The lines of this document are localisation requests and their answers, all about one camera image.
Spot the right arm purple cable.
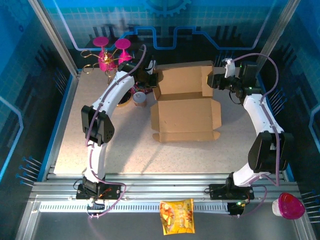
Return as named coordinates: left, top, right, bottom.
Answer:
left=229, top=52, right=281, bottom=218

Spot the white slotted cable duct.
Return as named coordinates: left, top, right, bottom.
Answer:
left=38, top=202, right=231, bottom=213

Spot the gold wire glass holder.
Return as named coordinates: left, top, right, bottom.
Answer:
left=80, top=48, right=133, bottom=108

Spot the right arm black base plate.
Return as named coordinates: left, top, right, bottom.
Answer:
left=208, top=183, right=255, bottom=201

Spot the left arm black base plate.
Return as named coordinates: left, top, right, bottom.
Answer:
left=74, top=183, right=126, bottom=201

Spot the white cup pink lid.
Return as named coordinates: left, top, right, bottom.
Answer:
left=271, top=192, right=306, bottom=220

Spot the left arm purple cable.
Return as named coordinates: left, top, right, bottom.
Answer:
left=85, top=44, right=147, bottom=220

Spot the yellow snack bag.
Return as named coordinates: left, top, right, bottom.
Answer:
left=159, top=198, right=196, bottom=236

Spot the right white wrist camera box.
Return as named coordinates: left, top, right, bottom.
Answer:
left=221, top=57, right=236, bottom=79

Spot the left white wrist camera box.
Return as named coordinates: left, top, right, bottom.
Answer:
left=145, top=59, right=157, bottom=75

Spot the pink wine glass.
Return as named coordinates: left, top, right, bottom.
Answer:
left=92, top=36, right=118, bottom=72
left=114, top=38, right=133, bottom=63

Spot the brown cardboard paper box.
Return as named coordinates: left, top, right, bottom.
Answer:
left=149, top=60, right=222, bottom=144

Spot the purple snack packet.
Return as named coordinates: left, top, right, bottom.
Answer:
left=133, top=84, right=151, bottom=95

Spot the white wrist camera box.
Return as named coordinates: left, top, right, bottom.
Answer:
left=221, top=57, right=236, bottom=79
left=145, top=59, right=157, bottom=75

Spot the small tin can white lid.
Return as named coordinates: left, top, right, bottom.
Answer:
left=132, top=91, right=148, bottom=108

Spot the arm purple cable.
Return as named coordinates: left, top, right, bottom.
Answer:
left=229, top=52, right=281, bottom=218
left=85, top=44, right=147, bottom=220

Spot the aluminium frame front beam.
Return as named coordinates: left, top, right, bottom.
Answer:
left=29, top=172, right=302, bottom=209

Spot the aluminium frame post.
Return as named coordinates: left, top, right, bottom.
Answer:
left=250, top=0, right=302, bottom=76
left=27, top=0, right=81, bottom=77

